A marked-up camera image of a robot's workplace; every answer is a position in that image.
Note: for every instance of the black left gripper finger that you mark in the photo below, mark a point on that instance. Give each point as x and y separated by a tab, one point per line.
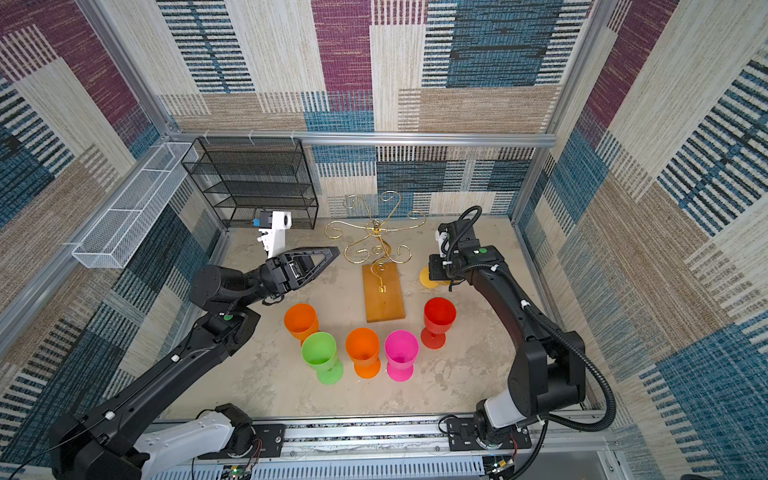
304	268
326	253

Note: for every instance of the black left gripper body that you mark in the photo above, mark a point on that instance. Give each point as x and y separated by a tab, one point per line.
275	282

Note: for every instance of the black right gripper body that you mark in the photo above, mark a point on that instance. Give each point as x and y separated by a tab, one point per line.
443	268

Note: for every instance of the yellow wine glass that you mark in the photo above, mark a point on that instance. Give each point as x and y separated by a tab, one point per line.
427	282

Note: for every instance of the red wine glass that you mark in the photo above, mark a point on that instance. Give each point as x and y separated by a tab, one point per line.
439	316

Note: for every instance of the orange wine glass front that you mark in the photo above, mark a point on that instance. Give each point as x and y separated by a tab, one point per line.
301	321

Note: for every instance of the orange wine glass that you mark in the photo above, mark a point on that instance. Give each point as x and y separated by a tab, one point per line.
301	321
363	347

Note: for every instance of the green wine glass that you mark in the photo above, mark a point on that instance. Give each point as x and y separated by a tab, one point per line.
319	352

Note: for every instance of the pink wine glass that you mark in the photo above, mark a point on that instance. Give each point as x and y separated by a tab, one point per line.
401	350

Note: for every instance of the orange wine glass back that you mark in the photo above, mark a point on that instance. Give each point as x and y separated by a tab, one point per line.
363	347

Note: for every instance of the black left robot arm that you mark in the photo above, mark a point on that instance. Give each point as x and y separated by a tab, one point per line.
111	441

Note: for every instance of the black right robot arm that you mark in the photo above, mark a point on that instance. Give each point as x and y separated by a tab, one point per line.
545	375

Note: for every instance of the black mesh shelf rack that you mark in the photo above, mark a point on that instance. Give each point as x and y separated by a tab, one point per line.
241	178

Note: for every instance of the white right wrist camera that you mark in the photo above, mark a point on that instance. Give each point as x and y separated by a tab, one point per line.
442	237

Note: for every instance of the gold wire wine glass rack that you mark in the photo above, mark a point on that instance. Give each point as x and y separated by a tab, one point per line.
379	260

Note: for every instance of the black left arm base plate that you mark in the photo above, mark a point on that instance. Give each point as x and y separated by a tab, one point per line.
265	441

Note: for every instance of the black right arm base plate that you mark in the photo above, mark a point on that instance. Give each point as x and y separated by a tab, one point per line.
468	434

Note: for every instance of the white mesh wall basket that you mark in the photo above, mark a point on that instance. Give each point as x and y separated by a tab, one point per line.
114	239

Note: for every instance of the aluminium front rail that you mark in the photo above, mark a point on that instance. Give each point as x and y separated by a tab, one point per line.
407	447

